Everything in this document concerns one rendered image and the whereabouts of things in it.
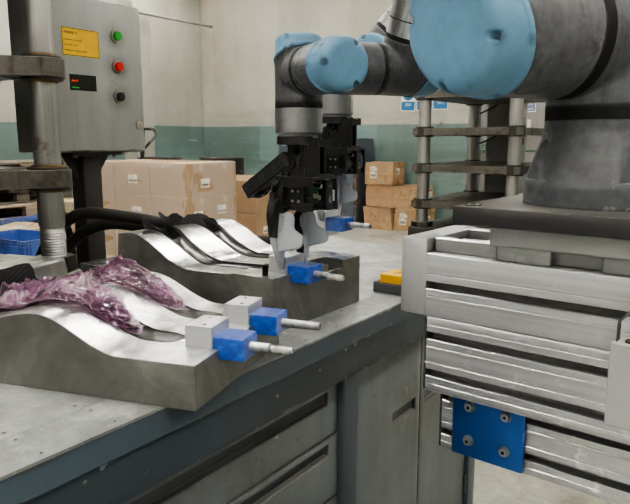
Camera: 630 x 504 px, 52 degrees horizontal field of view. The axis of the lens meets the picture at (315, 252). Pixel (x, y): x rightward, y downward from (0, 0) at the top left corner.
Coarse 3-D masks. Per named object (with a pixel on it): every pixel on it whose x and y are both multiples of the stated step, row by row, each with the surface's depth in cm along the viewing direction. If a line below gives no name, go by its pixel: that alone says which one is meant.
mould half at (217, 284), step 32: (192, 224) 130; (224, 224) 134; (128, 256) 119; (160, 256) 114; (224, 256) 121; (320, 256) 119; (352, 256) 119; (192, 288) 111; (224, 288) 106; (256, 288) 102; (288, 288) 103; (320, 288) 111; (352, 288) 120
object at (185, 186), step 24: (120, 168) 516; (144, 168) 502; (168, 168) 488; (192, 168) 485; (216, 168) 508; (120, 192) 519; (144, 192) 505; (168, 192) 492; (192, 192) 487; (216, 192) 510; (216, 216) 513
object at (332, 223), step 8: (328, 216) 134; (336, 216) 135; (344, 216) 135; (320, 224) 134; (328, 224) 133; (336, 224) 132; (344, 224) 132; (352, 224) 132; (360, 224) 131; (368, 224) 130; (328, 232) 135; (336, 232) 137
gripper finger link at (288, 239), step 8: (280, 216) 101; (288, 216) 101; (280, 224) 101; (288, 224) 101; (280, 232) 102; (288, 232) 101; (296, 232) 100; (272, 240) 102; (280, 240) 102; (288, 240) 101; (296, 240) 100; (272, 248) 102; (280, 248) 102; (288, 248) 101; (296, 248) 100; (280, 256) 102; (280, 264) 103
